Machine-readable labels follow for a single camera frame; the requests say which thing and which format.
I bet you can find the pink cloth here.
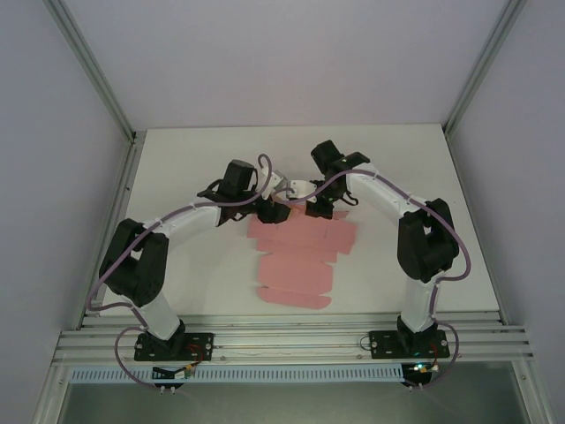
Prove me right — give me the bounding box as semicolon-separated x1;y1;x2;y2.
246;207;358;313

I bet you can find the left small circuit board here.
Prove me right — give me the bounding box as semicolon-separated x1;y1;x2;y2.
152;364;196;382

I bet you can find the small circuit board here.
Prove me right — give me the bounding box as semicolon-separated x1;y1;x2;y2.
152;364;196;382
403;361;441;377

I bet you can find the grey metal panel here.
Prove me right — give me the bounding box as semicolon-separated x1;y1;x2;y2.
56;382;531;424

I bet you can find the right small circuit board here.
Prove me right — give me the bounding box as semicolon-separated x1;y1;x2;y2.
403;361;441;377

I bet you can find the left aluminium side rail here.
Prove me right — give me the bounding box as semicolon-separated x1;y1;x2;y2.
77;132;146;330

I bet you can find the aluminium front rail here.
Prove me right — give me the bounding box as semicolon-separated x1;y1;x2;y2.
52;312;535;366

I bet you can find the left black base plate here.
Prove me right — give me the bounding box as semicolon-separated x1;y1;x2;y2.
133;330;216;362

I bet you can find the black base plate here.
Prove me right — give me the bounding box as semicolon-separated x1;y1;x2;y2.
133;330;216;362
369;329;450;360

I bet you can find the right aluminium frame post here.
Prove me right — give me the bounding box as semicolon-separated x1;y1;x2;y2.
443;0;530;136

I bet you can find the aluminium frame post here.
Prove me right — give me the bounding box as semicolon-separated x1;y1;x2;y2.
46;0;139;143
443;0;530;136

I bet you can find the left aluminium frame post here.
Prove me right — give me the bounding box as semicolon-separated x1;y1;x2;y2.
46;0;139;143

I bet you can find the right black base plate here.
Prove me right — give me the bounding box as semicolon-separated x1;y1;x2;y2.
369;329;450;360

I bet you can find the slotted white cable duct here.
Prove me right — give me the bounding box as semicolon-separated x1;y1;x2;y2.
70;364;405;383

